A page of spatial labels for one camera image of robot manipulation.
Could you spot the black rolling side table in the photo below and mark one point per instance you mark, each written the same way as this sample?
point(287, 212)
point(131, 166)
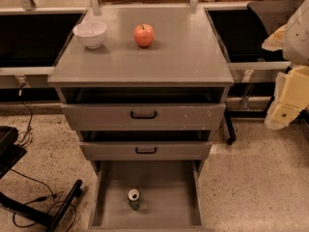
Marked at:
point(245, 31)

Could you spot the grey drawer cabinet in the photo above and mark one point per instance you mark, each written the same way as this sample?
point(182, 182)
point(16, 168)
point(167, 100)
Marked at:
point(184, 65)

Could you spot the red apple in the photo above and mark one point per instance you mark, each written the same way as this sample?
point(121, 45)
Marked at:
point(144, 35)

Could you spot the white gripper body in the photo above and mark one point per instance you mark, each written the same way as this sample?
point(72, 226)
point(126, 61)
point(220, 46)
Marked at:
point(297, 41)

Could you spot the green soda can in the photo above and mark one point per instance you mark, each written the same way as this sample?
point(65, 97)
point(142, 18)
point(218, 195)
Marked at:
point(134, 199)

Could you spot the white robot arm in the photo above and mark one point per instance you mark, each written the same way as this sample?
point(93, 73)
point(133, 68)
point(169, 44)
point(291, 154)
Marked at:
point(293, 37)

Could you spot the grey top drawer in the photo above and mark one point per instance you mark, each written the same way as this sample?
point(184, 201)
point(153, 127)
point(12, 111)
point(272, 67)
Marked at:
point(144, 117)

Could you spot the black stand base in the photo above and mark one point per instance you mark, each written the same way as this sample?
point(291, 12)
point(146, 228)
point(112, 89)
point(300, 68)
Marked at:
point(48, 209)

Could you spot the grey open bottom drawer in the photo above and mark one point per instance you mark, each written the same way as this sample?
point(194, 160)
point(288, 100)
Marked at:
point(169, 197)

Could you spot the grey middle drawer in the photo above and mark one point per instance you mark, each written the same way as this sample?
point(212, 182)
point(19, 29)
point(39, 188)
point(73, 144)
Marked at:
point(138, 150)

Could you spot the white ceramic bowl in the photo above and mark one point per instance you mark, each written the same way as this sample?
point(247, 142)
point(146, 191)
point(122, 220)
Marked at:
point(91, 34)

